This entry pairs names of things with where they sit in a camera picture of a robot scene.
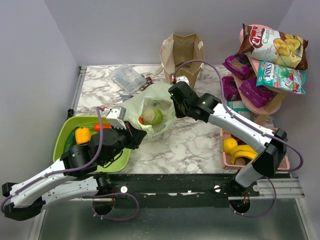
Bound light green plastic grocery bag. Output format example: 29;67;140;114
119;82;177;140

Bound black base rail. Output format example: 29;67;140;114
49;172;293;210

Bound yellow toy bananas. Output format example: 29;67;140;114
230;144;258;165

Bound purple snack bag top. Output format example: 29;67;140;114
222;52;254;80

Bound purple snack bag left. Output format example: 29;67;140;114
222;75;241;101

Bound yellow toy lemon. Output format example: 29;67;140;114
222;137;238;154

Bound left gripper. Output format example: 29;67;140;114
101;120;148;166

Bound teal Fox's candy bag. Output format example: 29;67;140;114
256;61;306;95

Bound lime green tray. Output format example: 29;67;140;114
52;115;131;173

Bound purple snack bag right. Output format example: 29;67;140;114
238;77;274;108

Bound green toy cabbage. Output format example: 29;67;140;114
142;108;164;125

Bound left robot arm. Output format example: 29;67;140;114
0;128;147;221

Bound orange toy pumpkin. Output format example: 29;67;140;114
138;117;144;125

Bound brown cassava chips bag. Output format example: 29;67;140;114
238;24;309;71

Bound yellow toy bell pepper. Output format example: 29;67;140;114
75;127;92;145

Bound green toy cucumber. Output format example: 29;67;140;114
63;126;79;153

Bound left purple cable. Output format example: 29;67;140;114
0;106;140;221

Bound brown paper bag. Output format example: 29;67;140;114
155;33;205;89

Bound purple snack bag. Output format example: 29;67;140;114
238;77;274;108
222;75;241;101
222;52;254;80

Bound dark red toy grapes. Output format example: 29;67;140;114
230;134;247;145

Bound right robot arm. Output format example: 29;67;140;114
168;81;287;196

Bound brown toy faucet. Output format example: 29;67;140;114
140;77;154;92

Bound teal white snack packet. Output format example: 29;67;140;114
226;101;256;121

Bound clear plastic organizer box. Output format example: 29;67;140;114
109;64;147;94

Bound red toy carrot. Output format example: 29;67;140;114
93;123;112;132

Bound pink plastic basket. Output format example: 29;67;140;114
220;128;290;172

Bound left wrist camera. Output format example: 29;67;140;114
106;106;127;130

